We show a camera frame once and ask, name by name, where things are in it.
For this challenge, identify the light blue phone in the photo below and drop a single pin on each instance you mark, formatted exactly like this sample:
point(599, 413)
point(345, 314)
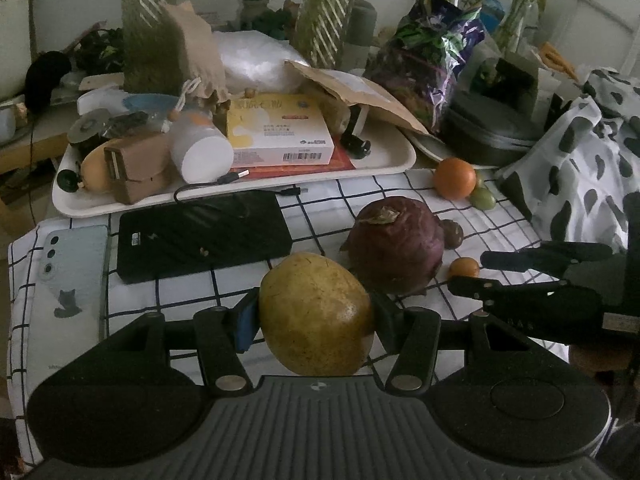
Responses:
point(75, 280)

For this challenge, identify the small orange tomato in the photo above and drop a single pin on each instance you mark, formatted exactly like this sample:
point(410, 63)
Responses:
point(464, 267)

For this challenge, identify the white tray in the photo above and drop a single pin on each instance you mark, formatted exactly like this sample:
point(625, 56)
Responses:
point(150, 200)

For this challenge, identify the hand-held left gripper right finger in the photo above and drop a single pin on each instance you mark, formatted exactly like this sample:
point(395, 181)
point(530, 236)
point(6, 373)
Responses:
point(384, 321)

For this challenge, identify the round metal disc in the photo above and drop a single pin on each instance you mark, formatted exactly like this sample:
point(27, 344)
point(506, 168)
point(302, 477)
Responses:
point(87, 130)

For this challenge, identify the black round object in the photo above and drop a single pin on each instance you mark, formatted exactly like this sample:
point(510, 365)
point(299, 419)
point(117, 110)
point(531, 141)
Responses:
point(47, 77)

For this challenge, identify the striped green vase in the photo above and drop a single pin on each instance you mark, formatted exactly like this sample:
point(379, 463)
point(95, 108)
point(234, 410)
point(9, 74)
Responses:
point(322, 10)
point(147, 25)

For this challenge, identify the tan oblong object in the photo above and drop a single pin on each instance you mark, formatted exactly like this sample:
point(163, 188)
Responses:
point(95, 172)

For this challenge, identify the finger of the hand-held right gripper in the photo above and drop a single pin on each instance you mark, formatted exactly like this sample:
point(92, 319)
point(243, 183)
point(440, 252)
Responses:
point(500, 292)
point(520, 257)

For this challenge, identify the white plastic bottle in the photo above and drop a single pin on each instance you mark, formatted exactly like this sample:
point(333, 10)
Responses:
point(202, 152)

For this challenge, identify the purple cabbage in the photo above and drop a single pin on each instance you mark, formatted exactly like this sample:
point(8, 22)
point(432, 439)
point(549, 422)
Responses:
point(395, 245)

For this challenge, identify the clear plastic bag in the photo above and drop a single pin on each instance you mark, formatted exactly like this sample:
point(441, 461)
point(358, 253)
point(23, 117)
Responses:
point(255, 60)

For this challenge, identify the dark brown tomato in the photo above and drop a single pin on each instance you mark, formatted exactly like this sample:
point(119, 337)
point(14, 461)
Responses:
point(451, 234)

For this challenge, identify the brown leather pouch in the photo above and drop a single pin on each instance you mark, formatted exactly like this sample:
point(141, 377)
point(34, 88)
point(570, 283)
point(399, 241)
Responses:
point(142, 167)

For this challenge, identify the large orange tomato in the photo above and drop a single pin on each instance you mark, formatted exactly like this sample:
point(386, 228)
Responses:
point(454, 177)

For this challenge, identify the brown paper envelope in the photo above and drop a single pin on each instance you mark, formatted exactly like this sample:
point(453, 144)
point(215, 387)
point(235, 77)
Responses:
point(360, 90)

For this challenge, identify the green plush toy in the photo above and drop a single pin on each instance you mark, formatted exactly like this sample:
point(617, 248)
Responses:
point(257, 10)

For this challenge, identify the black zip case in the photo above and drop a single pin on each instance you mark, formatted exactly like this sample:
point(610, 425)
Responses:
point(492, 127)

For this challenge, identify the yellow white medicine box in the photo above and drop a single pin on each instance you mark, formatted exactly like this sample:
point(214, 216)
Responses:
point(277, 130)

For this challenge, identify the purple foil bag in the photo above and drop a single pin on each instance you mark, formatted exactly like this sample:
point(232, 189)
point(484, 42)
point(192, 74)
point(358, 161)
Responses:
point(425, 60)

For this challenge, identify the black power bank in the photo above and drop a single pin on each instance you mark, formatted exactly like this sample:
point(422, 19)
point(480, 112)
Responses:
point(205, 237)

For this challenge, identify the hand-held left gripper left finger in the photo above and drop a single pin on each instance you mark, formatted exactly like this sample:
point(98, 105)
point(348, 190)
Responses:
point(247, 324)

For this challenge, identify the checkered tablecloth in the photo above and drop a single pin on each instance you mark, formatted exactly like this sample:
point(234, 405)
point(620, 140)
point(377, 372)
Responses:
point(310, 220)

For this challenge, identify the black spotted white cloth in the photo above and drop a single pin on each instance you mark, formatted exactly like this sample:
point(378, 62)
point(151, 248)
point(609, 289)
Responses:
point(575, 160)

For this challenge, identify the white plate under case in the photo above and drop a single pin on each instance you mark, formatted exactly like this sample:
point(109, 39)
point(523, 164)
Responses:
point(425, 147)

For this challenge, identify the black clip tool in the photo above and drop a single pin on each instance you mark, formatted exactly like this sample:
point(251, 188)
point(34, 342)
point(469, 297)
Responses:
point(357, 135)

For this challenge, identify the grey cylinder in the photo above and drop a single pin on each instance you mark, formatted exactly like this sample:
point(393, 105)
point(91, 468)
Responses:
point(361, 30)

